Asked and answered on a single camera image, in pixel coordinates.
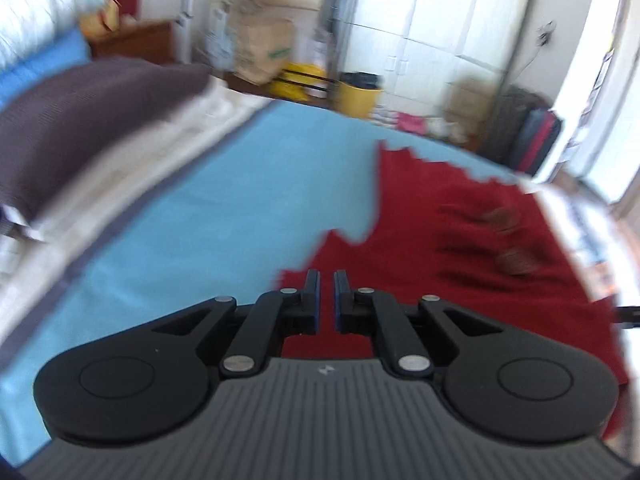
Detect red knit sweater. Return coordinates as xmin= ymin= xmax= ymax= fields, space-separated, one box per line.
xmin=282 ymin=145 xmax=629 ymax=443

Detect light blue bed sheet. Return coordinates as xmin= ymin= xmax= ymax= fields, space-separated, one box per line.
xmin=1 ymin=102 xmax=514 ymax=466

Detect pink slippers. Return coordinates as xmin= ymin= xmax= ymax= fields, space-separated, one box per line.
xmin=396 ymin=113 xmax=427 ymax=136

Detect black and red suitcase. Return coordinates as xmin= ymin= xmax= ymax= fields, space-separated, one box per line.
xmin=480 ymin=86 xmax=563 ymax=176

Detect yellow trash bin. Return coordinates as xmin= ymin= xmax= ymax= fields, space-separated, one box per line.
xmin=335 ymin=72 xmax=383 ymax=119

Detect yellow plastic bag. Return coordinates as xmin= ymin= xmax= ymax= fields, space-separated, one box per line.
xmin=268 ymin=63 xmax=333 ymax=103

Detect cream striped bed cover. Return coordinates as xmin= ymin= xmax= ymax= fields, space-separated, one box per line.
xmin=1 ymin=77 xmax=271 ymax=341

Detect brown paper bag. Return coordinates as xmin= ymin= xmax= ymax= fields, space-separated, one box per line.
xmin=234 ymin=12 xmax=295 ymax=86

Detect white three-door wardrobe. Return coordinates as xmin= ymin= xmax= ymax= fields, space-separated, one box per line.
xmin=340 ymin=0 xmax=528 ymax=127

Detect dark brown folded blanket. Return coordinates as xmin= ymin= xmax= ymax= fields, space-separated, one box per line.
xmin=1 ymin=56 xmax=210 ymax=222

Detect wooden nightstand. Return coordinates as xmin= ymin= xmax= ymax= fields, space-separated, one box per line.
xmin=87 ymin=21 xmax=175 ymax=65

